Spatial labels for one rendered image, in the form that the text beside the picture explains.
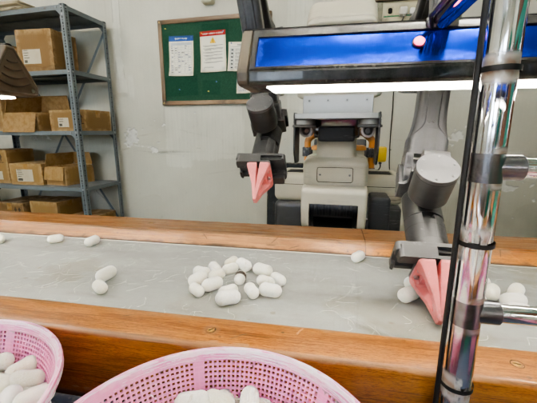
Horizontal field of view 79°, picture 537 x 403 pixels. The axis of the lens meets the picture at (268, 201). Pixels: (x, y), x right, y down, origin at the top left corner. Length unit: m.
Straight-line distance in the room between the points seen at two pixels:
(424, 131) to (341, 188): 0.56
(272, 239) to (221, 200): 2.10
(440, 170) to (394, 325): 0.22
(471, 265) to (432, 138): 0.34
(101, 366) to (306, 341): 0.24
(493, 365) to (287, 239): 0.43
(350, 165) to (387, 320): 0.72
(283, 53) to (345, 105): 0.70
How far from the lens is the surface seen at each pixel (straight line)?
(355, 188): 1.13
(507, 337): 0.52
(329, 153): 1.16
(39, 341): 0.47
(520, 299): 0.59
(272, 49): 0.43
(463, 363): 0.34
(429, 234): 0.52
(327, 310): 0.49
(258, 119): 0.69
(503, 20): 0.30
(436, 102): 0.62
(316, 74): 0.40
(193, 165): 2.85
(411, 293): 0.53
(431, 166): 0.51
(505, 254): 0.78
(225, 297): 0.49
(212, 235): 0.74
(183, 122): 2.87
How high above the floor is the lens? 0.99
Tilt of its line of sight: 12 degrees down
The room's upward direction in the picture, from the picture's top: straight up
